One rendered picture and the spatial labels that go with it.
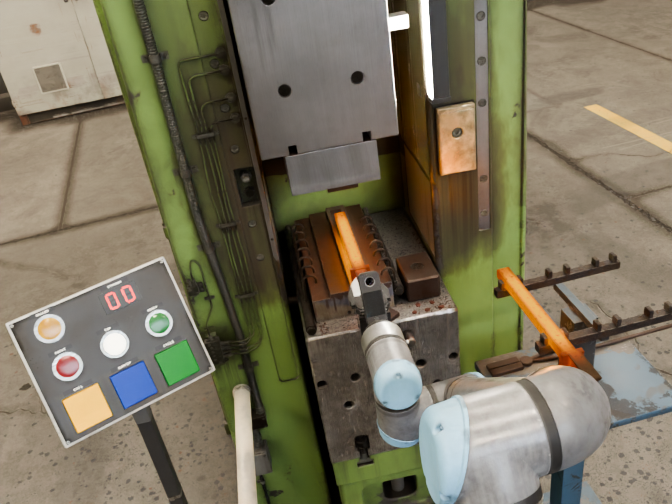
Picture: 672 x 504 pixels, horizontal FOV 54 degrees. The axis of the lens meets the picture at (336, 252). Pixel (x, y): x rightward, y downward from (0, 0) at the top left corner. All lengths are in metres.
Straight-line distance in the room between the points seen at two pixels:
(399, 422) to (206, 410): 1.60
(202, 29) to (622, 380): 1.27
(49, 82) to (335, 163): 5.53
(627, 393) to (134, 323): 1.15
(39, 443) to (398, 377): 2.05
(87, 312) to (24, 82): 5.49
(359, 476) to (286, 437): 0.27
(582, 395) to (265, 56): 0.86
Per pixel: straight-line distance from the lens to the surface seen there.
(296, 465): 2.20
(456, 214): 1.74
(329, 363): 1.66
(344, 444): 1.87
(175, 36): 1.48
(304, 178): 1.44
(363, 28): 1.36
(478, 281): 1.88
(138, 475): 2.73
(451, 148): 1.63
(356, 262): 1.60
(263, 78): 1.36
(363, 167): 1.46
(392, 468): 1.98
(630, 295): 3.27
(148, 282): 1.49
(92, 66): 6.74
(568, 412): 0.83
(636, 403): 1.73
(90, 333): 1.47
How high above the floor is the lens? 1.93
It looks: 32 degrees down
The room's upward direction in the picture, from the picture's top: 9 degrees counter-clockwise
